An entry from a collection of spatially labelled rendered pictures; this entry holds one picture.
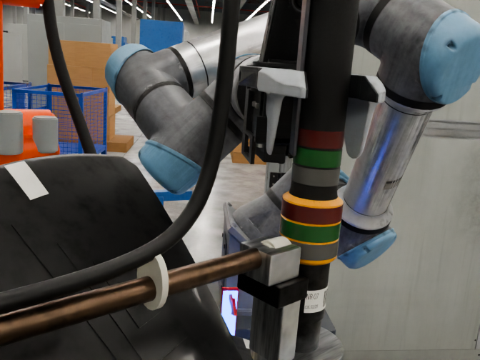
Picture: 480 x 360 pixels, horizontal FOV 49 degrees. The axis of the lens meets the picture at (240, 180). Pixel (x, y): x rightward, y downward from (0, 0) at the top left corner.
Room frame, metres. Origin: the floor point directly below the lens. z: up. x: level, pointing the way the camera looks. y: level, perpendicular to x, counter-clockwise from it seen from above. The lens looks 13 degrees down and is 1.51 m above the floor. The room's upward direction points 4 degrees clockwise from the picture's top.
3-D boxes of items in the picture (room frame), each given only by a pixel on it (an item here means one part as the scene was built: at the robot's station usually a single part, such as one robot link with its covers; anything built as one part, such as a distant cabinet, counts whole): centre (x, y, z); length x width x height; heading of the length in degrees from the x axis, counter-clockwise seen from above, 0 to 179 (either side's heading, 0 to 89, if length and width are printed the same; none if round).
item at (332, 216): (0.37, -0.05, 1.41); 0.04 x 0.04 x 0.01
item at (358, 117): (0.38, -0.08, 1.48); 0.09 x 0.03 x 0.06; 19
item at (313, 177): (0.37, -0.05, 1.44); 0.03 x 0.03 x 0.01
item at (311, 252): (0.37, -0.05, 1.39); 0.04 x 0.04 x 0.01
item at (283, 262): (0.36, -0.05, 1.34); 0.09 x 0.07 x 0.10; 134
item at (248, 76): (0.41, -0.02, 1.50); 0.09 x 0.05 x 0.02; 179
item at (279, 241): (0.34, -0.03, 1.39); 0.02 x 0.02 x 0.02; 44
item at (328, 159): (0.37, -0.05, 1.45); 0.03 x 0.03 x 0.01
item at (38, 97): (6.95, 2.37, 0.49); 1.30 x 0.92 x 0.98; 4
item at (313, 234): (0.37, -0.05, 1.40); 0.04 x 0.04 x 0.01
